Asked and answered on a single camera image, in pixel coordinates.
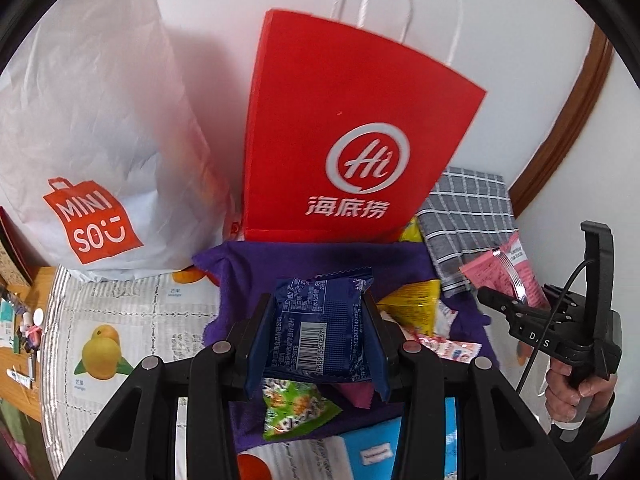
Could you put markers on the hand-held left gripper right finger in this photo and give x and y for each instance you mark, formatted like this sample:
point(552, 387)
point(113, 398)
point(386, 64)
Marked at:
point(377, 355)

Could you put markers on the white round jar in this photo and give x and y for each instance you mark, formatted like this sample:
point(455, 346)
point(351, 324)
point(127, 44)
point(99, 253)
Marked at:
point(37, 317)

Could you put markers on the person's right forearm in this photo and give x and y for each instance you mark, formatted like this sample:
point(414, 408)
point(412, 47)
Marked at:
point(595, 435)

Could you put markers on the small red white candy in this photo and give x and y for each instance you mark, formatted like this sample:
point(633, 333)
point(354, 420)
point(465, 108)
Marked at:
point(450, 347)

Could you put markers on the brown patterned book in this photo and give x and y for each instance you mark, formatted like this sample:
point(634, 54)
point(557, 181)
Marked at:
point(10, 255)

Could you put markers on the purple towel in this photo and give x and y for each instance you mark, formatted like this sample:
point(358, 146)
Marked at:
point(240, 270)

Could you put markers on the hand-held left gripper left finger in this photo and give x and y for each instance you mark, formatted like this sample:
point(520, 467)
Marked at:
point(260, 345)

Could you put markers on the dark blue snack packet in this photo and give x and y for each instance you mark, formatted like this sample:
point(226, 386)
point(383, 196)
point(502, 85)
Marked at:
point(320, 330)

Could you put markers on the green blanket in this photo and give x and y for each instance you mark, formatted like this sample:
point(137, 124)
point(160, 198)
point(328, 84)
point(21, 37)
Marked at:
point(15, 425)

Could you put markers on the grey checked cloth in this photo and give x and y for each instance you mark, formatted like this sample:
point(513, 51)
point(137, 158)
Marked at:
point(465, 205)

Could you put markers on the red paper bag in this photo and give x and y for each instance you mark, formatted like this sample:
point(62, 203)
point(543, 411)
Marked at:
point(350, 85)

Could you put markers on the white tube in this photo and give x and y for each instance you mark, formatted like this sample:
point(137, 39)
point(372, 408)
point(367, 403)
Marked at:
point(20, 376)

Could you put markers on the pink snack packet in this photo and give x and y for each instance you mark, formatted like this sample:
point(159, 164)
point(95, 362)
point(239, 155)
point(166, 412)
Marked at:
point(357, 392)

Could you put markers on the brown wooden door frame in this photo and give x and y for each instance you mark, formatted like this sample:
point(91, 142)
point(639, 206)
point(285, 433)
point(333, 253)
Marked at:
point(565, 135)

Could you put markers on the blue tissue pack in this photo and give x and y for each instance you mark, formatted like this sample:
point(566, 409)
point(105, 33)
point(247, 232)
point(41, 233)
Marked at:
point(370, 452)

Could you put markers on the yellow triangular snack packet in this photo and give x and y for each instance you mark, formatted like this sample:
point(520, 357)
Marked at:
point(412, 305)

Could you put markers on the wooden nightstand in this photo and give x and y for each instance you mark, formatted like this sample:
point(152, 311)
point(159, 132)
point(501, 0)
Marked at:
point(42, 285)

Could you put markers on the yellow plastic bag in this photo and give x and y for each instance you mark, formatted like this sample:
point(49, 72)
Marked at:
point(411, 231)

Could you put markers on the person's right hand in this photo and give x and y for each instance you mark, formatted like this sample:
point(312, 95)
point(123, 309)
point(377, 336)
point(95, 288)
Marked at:
point(560, 400)

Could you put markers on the white plastic shopping bag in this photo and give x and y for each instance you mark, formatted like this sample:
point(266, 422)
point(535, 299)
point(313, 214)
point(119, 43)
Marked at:
point(100, 110)

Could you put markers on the fruit print tablecloth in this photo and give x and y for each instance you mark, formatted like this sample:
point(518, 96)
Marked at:
point(75, 310)

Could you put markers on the green snack packet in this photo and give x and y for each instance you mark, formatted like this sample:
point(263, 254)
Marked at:
point(295, 407)

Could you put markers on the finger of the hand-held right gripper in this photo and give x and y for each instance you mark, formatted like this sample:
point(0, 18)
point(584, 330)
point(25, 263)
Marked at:
point(500, 302)
point(562, 297)

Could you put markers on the pink packet with white label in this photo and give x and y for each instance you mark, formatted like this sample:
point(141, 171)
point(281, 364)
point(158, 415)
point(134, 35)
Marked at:
point(495, 265)

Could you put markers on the teal and white box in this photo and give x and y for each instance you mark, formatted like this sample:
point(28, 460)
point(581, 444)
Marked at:
point(6, 325)

